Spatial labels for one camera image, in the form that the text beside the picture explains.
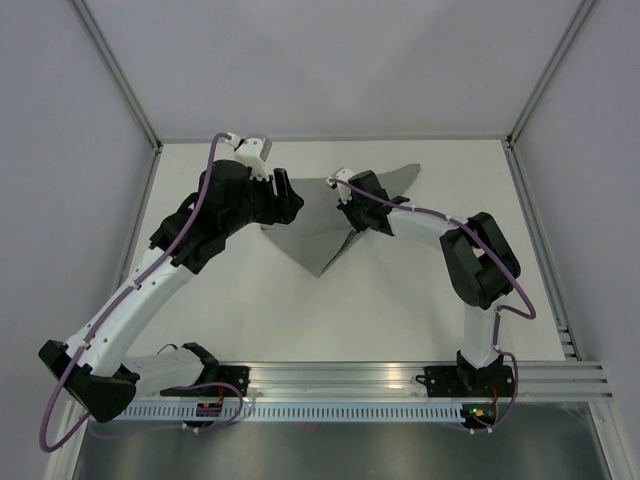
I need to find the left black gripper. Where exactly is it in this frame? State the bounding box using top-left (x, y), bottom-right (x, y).
top-left (222, 168), bottom-right (304, 237)

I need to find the grey cloth napkin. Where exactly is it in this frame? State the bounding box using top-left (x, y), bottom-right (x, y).
top-left (261, 164), bottom-right (420, 277)

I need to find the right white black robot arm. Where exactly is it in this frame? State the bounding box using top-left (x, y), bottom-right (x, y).
top-left (327, 169), bottom-right (521, 398)

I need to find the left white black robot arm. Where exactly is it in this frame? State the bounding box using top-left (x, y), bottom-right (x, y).
top-left (38, 160), bottom-right (304, 423)

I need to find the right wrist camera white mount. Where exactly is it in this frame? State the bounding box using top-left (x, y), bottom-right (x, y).
top-left (326, 168), bottom-right (354, 204)

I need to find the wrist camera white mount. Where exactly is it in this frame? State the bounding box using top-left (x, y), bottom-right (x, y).
top-left (226, 133), bottom-right (272, 181)
top-left (326, 168), bottom-right (354, 204)

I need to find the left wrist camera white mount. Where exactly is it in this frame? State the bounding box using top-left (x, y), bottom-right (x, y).
top-left (226, 133), bottom-right (272, 181)

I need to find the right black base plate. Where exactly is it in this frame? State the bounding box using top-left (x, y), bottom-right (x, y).
top-left (415, 365), bottom-right (516, 399)

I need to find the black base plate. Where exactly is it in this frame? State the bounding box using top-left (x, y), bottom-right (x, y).
top-left (415, 365), bottom-right (516, 399)
top-left (208, 365), bottom-right (250, 397)

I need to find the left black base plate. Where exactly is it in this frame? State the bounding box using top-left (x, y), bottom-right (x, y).
top-left (208, 365), bottom-right (250, 397)

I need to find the white slotted cable duct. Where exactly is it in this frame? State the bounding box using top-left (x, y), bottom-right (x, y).
top-left (118, 400), bottom-right (463, 423)

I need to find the aluminium mounting rail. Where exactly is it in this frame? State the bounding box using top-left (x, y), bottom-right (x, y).
top-left (239, 361), bottom-right (613, 402)

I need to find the left aluminium frame post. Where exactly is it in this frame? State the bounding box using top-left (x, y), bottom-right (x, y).
top-left (68, 0), bottom-right (162, 152)

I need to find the aluminium frame post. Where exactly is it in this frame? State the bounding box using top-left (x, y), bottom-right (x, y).
top-left (68, 0), bottom-right (162, 152)
top-left (504, 0), bottom-right (600, 149)

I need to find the right aluminium frame post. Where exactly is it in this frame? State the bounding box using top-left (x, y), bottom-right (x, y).
top-left (504, 0), bottom-right (600, 149)

